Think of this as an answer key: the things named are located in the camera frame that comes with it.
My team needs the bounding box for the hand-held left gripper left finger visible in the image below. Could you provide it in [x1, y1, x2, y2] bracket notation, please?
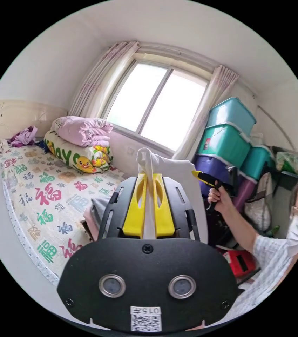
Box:
[122, 173, 149, 238]

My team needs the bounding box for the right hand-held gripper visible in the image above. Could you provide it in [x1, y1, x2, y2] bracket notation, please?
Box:
[192, 170, 223, 213]

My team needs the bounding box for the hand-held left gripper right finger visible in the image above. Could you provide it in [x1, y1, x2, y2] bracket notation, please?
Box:
[154, 173, 176, 238]

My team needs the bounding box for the white patterned short sleeve shirt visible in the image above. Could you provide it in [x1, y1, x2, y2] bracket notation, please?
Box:
[136, 147, 209, 247]

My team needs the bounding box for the person's right forearm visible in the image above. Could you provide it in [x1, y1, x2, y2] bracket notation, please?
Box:
[217, 203, 264, 254]

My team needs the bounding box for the person's right hand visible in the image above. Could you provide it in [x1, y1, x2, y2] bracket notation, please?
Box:
[207, 188, 234, 214]

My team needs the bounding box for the large teal storage box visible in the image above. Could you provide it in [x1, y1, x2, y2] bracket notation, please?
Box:
[196, 124, 252, 170]
[206, 97, 257, 135]

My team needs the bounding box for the pink and grey pile of clothes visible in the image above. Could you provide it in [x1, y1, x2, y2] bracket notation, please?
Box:
[82, 196, 113, 243]

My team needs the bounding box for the purple storage box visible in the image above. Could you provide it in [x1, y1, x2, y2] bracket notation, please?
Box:
[192, 154, 259, 215]

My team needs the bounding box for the small teal storage box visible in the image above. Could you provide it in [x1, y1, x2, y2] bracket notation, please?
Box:
[239, 146, 273, 181]

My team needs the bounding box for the pale pink curtain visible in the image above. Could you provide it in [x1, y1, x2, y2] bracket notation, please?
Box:
[69, 41, 142, 122]
[171, 64, 240, 161]

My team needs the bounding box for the grey mesh bag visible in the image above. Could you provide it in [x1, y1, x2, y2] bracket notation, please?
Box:
[243, 172, 273, 233]

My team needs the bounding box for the window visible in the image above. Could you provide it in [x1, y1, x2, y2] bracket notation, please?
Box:
[100, 59, 210, 156]

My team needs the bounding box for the folded duck print quilt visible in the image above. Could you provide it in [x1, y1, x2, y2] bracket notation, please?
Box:
[43, 130, 113, 174]

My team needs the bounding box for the red box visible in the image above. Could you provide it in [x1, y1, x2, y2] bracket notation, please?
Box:
[221, 249, 262, 277]

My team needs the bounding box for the green and white plastic bag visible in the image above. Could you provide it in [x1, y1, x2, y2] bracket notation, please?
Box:
[275, 151, 298, 175]

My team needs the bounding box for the folded pink quilt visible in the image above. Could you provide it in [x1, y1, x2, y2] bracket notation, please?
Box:
[50, 115, 114, 148]

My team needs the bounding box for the bed with printed sheet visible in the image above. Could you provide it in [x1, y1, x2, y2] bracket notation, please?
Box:
[0, 99, 129, 288]

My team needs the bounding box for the person's body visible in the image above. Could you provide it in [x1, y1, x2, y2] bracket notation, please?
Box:
[212, 163, 298, 321]

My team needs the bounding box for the purple pile of clothes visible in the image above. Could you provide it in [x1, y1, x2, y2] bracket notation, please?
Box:
[7, 126, 39, 148]

